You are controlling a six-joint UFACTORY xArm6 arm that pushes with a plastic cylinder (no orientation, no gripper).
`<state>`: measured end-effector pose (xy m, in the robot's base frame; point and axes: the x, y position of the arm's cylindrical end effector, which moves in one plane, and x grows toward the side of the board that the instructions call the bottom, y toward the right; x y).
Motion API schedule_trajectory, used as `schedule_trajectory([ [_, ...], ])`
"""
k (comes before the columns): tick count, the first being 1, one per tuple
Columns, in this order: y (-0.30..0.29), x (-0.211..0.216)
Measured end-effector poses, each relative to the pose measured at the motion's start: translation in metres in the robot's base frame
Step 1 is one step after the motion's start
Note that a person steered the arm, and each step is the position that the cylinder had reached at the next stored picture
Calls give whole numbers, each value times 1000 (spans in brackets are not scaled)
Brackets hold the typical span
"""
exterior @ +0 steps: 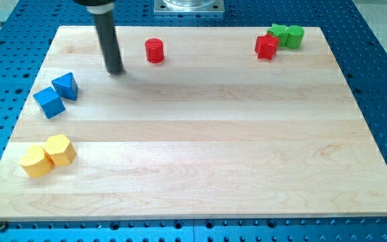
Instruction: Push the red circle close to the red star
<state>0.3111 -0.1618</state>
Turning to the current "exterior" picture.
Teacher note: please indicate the blue cube block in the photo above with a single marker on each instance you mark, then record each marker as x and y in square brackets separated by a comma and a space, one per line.
[50, 102]

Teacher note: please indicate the red star block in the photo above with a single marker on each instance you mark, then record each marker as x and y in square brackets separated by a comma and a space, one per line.
[266, 46]

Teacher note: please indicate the blue perforated table plate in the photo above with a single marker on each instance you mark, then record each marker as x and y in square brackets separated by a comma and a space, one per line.
[355, 30]

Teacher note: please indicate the blue triangular prism block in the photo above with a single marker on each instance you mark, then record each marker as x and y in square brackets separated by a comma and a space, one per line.
[66, 86]

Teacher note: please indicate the yellow hexagon block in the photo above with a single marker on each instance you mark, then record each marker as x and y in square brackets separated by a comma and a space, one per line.
[60, 150]

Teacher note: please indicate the light wooden board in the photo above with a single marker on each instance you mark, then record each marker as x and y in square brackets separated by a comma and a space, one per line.
[209, 132]

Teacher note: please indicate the green star block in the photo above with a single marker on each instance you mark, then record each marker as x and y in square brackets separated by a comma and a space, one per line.
[280, 32]

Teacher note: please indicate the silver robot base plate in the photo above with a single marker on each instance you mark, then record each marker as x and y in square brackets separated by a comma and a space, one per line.
[188, 6]

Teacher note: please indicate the yellow heart block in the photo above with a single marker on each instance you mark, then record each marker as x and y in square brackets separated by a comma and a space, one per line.
[36, 162]

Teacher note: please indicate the red cylinder block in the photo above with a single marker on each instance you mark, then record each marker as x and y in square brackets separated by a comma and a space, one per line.
[154, 50]

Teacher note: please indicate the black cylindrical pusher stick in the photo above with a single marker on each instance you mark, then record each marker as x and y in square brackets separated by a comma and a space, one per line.
[104, 24]

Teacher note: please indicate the green cylinder block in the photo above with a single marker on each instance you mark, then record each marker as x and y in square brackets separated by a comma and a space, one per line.
[295, 36]

